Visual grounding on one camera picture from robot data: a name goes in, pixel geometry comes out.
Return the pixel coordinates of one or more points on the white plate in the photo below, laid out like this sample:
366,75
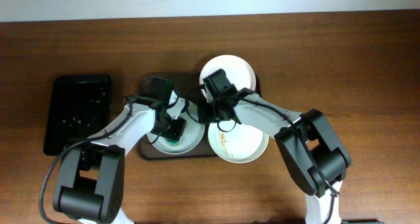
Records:
236,143
238,72

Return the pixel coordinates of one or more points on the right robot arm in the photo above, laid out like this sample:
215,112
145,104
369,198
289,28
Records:
314,156

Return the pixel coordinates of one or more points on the pale blue-white plate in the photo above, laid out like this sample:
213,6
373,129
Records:
191,136

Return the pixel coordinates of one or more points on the white plate top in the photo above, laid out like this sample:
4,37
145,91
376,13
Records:
238,72

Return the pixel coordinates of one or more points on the black rectangular sponge tray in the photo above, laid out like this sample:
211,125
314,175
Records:
79,107

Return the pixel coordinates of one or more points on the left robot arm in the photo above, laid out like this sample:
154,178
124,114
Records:
90,181

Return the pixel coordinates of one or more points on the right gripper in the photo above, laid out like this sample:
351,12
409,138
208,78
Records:
206,113

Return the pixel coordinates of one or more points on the brown plastic serving tray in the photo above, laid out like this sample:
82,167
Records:
183,82

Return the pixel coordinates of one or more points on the green scrubbing sponge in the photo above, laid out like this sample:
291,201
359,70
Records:
173,111

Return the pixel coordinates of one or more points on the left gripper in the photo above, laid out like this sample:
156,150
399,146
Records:
175,132

